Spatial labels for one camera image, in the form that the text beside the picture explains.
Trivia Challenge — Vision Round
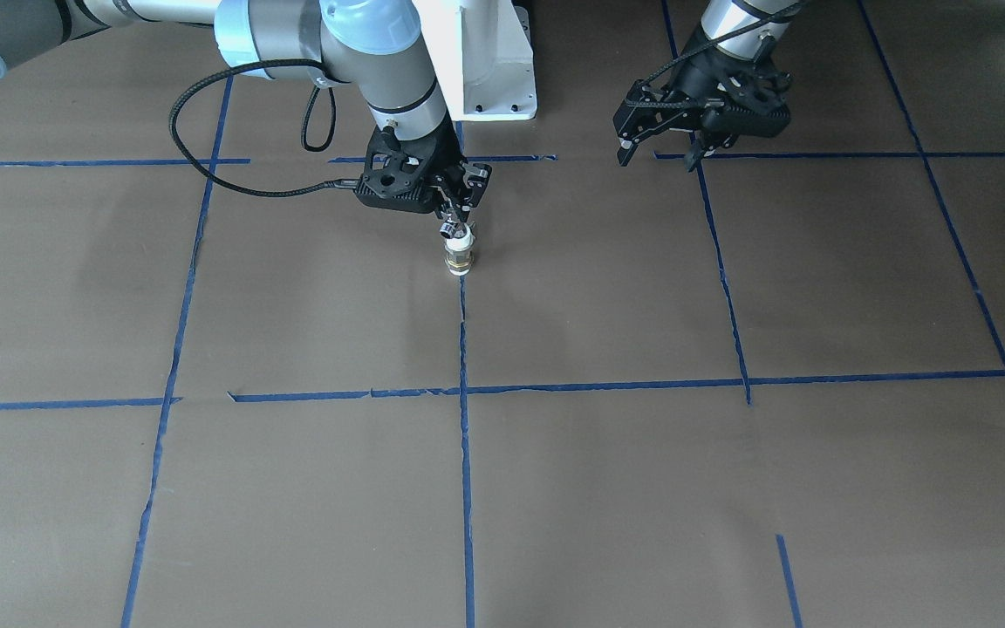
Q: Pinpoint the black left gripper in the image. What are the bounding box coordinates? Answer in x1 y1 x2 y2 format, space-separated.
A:
612 39 792 172

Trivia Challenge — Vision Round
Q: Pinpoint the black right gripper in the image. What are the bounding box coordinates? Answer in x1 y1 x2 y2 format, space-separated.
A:
354 120 492 222

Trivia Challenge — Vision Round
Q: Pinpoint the white brass PPR valve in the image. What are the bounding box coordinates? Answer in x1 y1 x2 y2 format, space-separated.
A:
444 232 475 276

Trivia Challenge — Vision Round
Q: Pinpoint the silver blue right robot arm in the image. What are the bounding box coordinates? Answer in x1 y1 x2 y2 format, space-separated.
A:
0 1 491 237

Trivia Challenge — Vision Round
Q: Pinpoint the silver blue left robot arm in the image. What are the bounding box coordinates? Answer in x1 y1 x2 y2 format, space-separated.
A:
612 1 807 172

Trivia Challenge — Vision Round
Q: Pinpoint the brown paper table mat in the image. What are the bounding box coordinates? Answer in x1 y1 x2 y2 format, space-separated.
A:
0 1 1005 627

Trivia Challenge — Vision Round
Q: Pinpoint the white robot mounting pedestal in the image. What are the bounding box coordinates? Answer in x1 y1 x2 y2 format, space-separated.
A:
414 1 538 123

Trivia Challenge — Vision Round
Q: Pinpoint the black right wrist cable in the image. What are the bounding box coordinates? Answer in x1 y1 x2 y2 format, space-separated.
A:
169 59 364 198

